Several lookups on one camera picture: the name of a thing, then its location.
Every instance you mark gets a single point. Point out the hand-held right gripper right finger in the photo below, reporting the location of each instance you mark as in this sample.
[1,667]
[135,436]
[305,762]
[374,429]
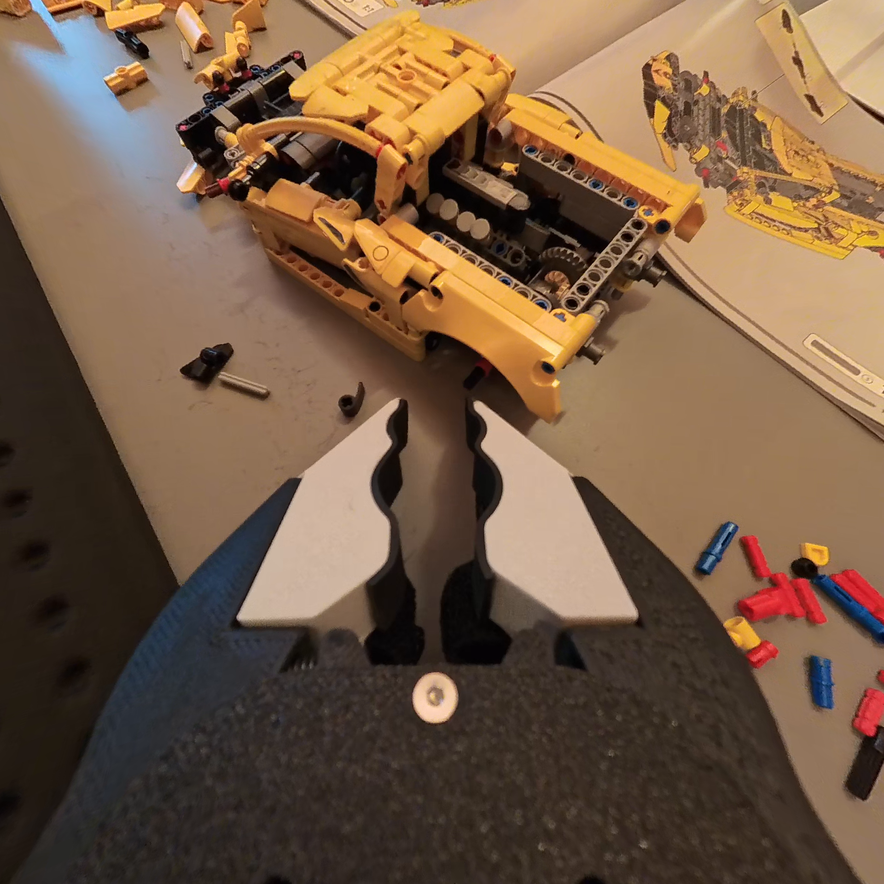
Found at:
[552,552]

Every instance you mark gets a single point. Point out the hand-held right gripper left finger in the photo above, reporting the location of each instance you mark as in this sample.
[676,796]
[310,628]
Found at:
[311,552]

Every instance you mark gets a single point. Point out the small black pin piece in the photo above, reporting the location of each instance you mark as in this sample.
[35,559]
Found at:
[352,404]

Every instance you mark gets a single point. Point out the instruction booklet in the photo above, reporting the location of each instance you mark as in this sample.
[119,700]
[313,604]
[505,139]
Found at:
[760,297]

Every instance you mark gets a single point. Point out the yellow brick car model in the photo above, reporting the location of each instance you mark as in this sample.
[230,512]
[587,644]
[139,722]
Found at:
[414,90]

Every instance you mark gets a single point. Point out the pile of yellow brick pieces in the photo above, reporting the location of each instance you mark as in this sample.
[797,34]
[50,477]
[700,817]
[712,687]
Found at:
[193,24]

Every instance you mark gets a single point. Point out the grey desk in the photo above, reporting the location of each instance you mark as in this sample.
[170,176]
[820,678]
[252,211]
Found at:
[138,276]

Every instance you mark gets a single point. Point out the short black connector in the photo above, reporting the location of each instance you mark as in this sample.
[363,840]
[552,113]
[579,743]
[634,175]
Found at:
[206,362]

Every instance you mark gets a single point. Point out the pile of small coloured pins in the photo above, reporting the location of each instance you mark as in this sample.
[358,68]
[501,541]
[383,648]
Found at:
[780,597]

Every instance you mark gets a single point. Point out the black bar piece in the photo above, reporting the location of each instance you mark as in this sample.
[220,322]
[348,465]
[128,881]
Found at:
[867,763]

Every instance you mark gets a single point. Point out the white document stand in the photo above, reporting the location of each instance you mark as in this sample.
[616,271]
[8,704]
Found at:
[856,55]

